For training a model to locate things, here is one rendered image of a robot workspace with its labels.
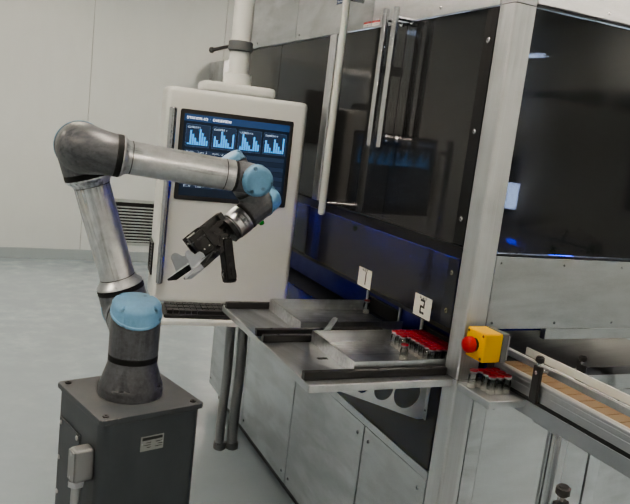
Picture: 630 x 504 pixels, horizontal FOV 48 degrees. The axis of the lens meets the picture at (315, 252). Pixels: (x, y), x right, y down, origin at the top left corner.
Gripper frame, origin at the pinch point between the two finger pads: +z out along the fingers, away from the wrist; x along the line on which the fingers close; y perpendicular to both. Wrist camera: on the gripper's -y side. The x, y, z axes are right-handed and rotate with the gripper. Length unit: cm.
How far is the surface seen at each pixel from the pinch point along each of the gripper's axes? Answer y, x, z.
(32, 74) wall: 147, -493, -125
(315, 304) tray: -40, -36, -40
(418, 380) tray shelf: -53, 26, -27
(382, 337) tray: -51, -3, -38
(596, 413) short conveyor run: -69, 63, -40
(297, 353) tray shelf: -34.0, 3.8, -12.7
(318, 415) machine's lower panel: -77, -54, -23
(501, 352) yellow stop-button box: -57, 39, -43
